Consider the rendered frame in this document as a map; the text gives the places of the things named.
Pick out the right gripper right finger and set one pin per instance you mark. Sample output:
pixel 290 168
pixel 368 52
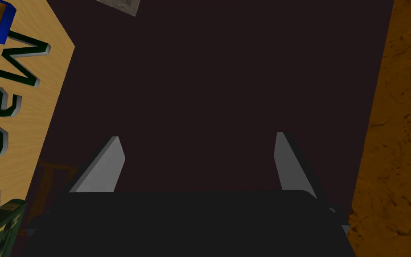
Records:
pixel 291 171

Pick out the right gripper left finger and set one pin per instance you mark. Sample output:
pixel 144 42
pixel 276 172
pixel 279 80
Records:
pixel 104 171

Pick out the tan board with raised letters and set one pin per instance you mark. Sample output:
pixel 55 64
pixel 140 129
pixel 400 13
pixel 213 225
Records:
pixel 34 107

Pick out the green patterned box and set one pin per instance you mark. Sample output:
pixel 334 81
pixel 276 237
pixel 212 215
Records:
pixel 2 228

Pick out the dark brown flat surface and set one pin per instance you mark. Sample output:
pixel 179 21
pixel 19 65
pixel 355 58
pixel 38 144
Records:
pixel 209 82

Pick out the grey flat piece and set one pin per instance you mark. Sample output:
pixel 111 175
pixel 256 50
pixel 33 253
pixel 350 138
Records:
pixel 121 5

